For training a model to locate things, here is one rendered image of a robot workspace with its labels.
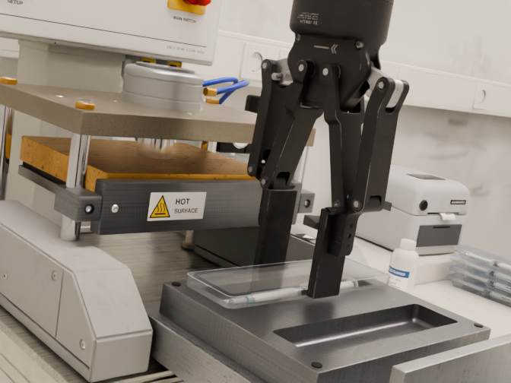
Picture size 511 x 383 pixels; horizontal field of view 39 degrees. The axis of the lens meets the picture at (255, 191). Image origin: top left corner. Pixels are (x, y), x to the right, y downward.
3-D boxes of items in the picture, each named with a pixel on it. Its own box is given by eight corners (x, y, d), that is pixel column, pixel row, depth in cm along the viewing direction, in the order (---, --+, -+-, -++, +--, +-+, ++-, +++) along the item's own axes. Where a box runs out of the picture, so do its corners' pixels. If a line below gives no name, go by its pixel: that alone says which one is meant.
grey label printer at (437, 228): (331, 228, 176) (344, 159, 173) (386, 226, 188) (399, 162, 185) (408, 260, 157) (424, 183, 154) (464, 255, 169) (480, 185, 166)
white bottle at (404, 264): (393, 311, 136) (408, 236, 133) (412, 321, 132) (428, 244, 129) (373, 312, 133) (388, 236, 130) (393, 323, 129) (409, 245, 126)
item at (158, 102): (-40, 159, 76) (-30, 33, 74) (195, 164, 97) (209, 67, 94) (69, 221, 59) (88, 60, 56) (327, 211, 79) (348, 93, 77)
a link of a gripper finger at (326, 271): (347, 207, 57) (353, 209, 56) (331, 292, 58) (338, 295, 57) (321, 207, 55) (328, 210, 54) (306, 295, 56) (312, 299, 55)
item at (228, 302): (226, 327, 51) (230, 298, 50) (179, 300, 55) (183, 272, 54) (388, 299, 63) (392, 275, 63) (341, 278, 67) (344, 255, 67)
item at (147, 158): (17, 174, 73) (26, 80, 72) (192, 175, 88) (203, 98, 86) (103, 219, 61) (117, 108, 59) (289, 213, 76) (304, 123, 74)
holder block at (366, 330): (158, 312, 56) (163, 280, 55) (332, 287, 69) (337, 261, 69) (311, 411, 44) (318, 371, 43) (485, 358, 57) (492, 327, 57)
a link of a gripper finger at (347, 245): (351, 188, 55) (382, 197, 53) (340, 251, 56) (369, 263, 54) (338, 188, 54) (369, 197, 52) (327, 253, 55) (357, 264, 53)
